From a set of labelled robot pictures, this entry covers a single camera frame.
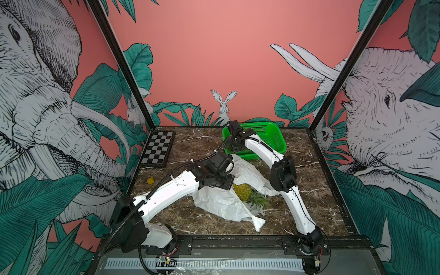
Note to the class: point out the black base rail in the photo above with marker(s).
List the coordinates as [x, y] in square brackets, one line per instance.
[233, 242]

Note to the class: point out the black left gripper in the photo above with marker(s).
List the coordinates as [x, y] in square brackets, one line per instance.
[227, 185]

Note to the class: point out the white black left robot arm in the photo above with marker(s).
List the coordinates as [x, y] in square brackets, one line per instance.
[131, 219]

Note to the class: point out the black white checkerboard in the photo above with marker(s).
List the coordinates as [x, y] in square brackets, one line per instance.
[158, 149]

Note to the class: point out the black frame post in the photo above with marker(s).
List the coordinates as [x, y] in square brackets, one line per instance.
[104, 25]
[368, 32]

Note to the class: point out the right black frame post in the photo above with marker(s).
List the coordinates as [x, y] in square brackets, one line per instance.
[368, 32]

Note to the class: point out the pineapple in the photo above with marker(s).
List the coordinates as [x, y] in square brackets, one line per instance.
[249, 195]

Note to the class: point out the green plastic basket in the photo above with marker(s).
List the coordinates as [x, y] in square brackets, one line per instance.
[269, 132]

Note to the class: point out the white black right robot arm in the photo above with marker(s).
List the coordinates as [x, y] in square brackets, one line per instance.
[283, 178]

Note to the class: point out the white slotted cable duct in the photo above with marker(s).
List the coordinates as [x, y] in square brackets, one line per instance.
[284, 264]

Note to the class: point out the white plastic bag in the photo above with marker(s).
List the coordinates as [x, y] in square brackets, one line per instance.
[227, 204]

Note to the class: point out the left black frame post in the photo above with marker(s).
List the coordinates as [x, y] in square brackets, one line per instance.
[104, 25]

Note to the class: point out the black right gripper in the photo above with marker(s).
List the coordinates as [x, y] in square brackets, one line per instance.
[234, 148]

